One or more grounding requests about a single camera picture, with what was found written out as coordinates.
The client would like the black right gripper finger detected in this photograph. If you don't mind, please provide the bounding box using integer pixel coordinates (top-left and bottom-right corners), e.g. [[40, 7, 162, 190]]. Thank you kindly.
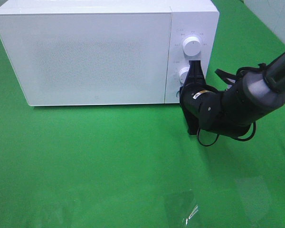
[[183, 60, 206, 86], [182, 108, 200, 135]]

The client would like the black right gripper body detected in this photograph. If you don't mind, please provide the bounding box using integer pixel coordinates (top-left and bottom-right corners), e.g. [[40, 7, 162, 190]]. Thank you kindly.
[[180, 84, 249, 138]]

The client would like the white timer knob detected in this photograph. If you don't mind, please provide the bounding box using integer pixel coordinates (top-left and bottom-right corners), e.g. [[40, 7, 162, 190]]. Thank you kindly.
[[179, 67, 189, 84]]

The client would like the white microwave door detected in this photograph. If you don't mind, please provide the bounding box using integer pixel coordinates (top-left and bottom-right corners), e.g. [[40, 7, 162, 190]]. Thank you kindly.
[[0, 13, 171, 106]]

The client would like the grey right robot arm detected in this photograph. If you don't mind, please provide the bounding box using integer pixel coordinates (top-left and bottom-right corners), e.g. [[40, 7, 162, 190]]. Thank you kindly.
[[180, 52, 285, 142]]

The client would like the upper white microwave knob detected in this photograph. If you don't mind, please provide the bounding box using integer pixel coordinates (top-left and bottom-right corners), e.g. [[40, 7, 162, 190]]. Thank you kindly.
[[183, 36, 202, 57]]

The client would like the clear tape patch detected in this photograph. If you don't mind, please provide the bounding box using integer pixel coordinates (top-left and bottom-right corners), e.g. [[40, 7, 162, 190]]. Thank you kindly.
[[235, 176, 271, 220], [164, 190, 204, 228]]

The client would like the clear tape patch right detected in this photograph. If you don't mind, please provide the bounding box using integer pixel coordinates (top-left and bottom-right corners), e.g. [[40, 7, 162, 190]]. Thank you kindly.
[[235, 176, 271, 220]]

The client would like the white microwave oven body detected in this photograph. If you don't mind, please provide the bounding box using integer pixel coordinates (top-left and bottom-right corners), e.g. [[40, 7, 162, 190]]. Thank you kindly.
[[0, 0, 219, 104]]

